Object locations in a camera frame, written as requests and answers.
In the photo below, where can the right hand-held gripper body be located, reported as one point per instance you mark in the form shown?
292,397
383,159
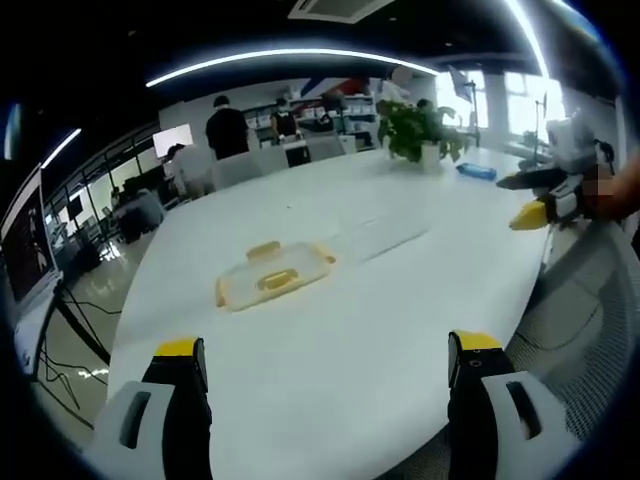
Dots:
575,145

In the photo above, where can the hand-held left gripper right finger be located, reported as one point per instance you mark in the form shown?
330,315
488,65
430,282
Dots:
480,400

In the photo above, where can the dark computer monitor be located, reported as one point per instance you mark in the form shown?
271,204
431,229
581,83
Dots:
27,240

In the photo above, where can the clear lid with yellow clips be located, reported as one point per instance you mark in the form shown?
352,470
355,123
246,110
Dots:
280,275

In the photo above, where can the white bright screen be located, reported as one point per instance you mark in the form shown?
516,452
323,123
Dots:
173,140

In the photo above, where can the ceiling air vent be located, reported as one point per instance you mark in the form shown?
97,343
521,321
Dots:
332,9

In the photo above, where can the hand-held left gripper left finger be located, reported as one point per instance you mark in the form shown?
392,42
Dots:
170,400

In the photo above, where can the green plant in white pot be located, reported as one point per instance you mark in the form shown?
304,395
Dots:
420,132

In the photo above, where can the long ceiling light strip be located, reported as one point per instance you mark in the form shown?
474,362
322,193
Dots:
290,59

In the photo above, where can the blue flat object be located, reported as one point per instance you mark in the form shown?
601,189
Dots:
477,170

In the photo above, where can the short ceiling light strip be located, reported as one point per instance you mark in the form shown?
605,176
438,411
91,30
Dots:
60,147

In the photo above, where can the grey mesh office chair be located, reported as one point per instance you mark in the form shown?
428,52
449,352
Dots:
575,320

